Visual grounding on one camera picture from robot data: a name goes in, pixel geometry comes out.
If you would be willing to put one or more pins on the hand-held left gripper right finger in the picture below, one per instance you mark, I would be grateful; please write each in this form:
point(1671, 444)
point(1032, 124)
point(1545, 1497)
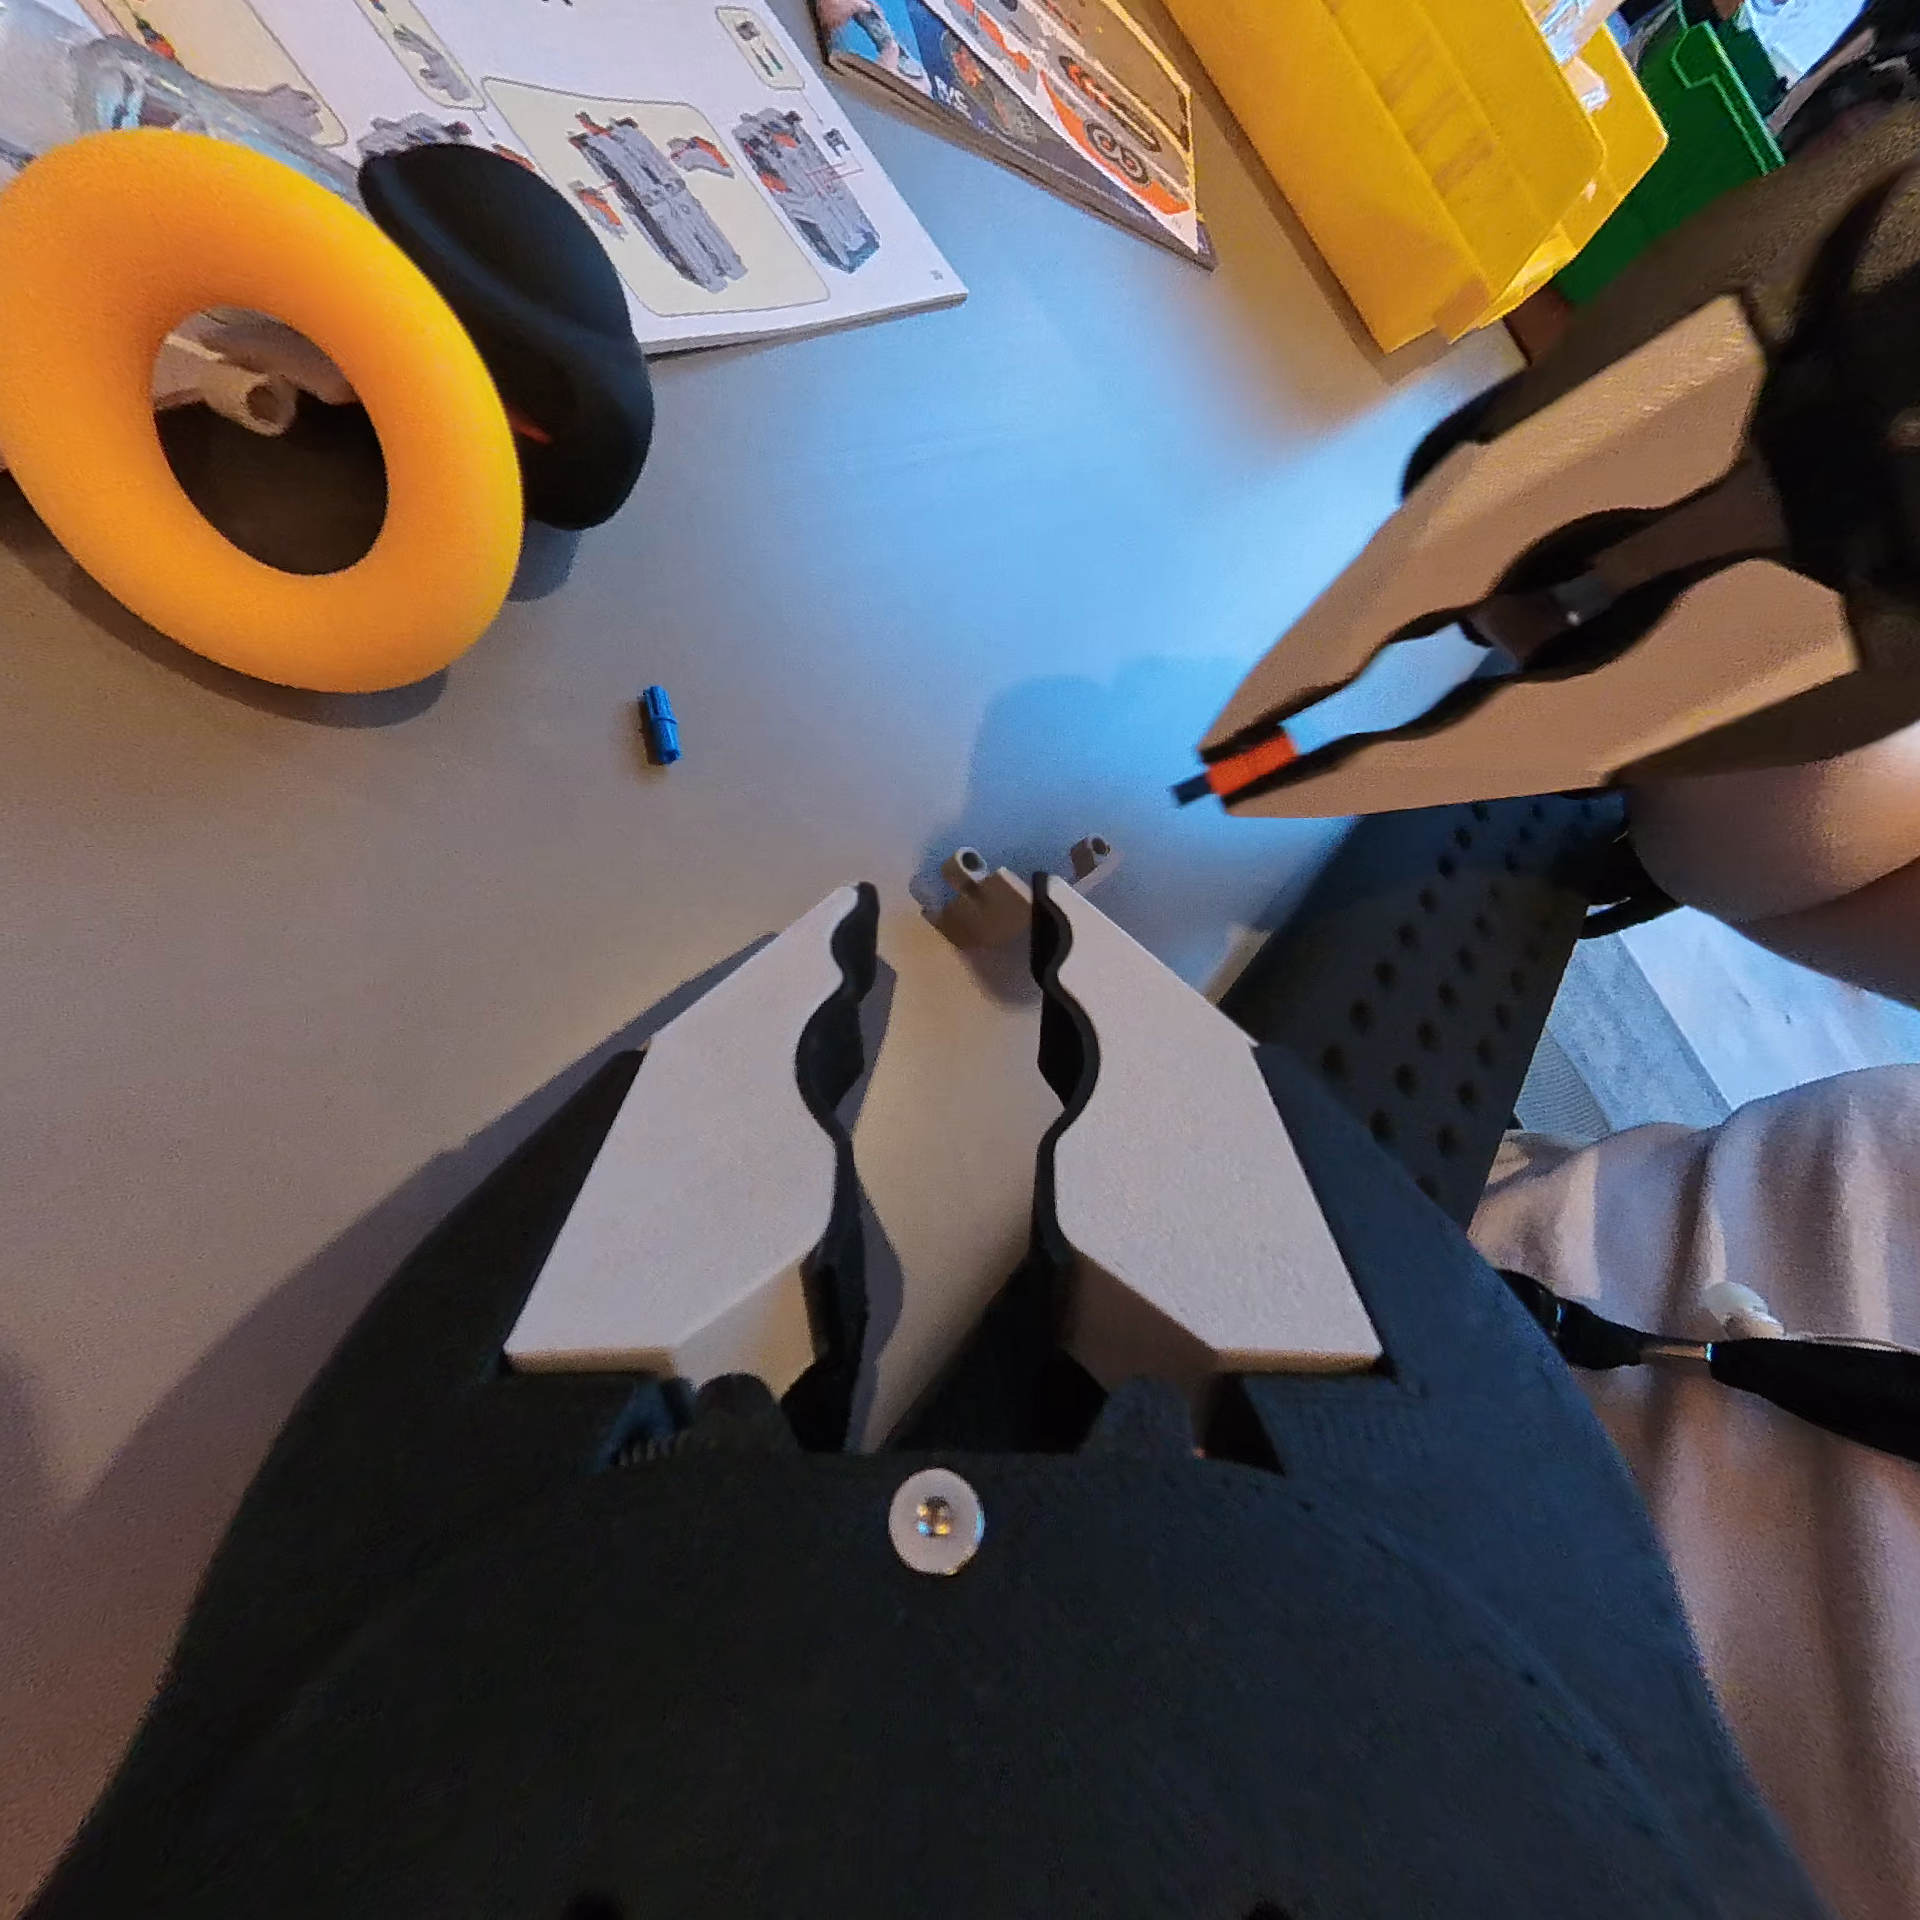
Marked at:
point(1201, 1201)

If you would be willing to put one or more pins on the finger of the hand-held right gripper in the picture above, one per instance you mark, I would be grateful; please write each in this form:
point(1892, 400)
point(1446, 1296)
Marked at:
point(1681, 690)
point(1576, 452)

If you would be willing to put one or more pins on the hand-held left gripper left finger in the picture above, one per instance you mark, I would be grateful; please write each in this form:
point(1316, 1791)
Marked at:
point(692, 1201)

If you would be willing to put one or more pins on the grey angled brick piece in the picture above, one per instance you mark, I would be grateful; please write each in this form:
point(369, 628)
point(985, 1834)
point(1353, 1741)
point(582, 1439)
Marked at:
point(975, 908)

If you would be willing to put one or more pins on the orange connector with blue pins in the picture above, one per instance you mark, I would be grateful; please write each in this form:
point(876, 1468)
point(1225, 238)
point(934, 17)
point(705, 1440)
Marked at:
point(1254, 768)

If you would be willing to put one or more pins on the person's right forearm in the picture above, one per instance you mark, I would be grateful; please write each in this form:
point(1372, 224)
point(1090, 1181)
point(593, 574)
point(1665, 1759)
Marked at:
point(1756, 856)

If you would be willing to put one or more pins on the grey desk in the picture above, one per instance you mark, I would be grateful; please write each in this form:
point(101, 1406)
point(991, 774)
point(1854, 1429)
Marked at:
point(901, 525)

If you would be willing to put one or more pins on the green storage bin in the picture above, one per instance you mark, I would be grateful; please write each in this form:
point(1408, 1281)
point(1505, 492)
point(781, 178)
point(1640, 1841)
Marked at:
point(1681, 182)

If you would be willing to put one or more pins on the nested yellow storage bins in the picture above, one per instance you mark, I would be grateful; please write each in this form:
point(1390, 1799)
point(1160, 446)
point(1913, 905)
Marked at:
point(1396, 149)

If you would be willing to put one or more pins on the small blue pin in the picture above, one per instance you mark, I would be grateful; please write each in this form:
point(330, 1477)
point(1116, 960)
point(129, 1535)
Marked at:
point(661, 728)

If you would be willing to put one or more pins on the printed sticker sheet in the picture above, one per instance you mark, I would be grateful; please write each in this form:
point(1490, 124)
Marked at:
point(1079, 136)

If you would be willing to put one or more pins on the person's torso in white shirt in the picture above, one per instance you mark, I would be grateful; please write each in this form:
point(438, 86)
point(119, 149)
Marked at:
point(1770, 1652)

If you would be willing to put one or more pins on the small colourful booklet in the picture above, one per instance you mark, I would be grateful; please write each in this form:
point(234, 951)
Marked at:
point(870, 38)

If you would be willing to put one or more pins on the black foam wheel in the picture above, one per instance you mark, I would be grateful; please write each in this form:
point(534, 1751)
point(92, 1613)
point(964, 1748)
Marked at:
point(557, 329)

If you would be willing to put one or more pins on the open instruction booklet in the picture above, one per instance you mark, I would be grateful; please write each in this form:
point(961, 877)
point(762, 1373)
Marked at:
point(629, 45)

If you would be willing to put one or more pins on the clear bag of brick parts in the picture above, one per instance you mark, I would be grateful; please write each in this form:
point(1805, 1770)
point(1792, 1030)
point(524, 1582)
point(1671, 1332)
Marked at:
point(165, 98)

